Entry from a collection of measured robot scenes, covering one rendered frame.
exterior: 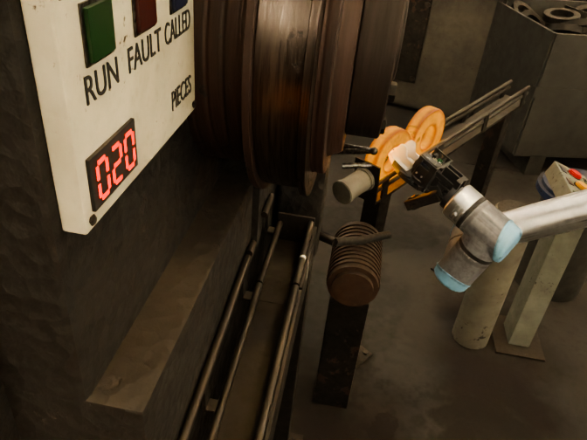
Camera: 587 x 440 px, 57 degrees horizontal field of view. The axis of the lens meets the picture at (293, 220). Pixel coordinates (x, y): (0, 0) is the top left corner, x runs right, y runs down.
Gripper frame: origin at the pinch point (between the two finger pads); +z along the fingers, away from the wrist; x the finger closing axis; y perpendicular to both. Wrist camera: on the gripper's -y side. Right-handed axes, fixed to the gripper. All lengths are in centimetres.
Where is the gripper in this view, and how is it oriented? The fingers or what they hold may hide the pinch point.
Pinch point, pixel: (389, 150)
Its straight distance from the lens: 137.6
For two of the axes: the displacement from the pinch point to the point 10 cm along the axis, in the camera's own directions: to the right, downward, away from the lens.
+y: 3.0, -6.5, -7.0
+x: -7.0, 3.5, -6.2
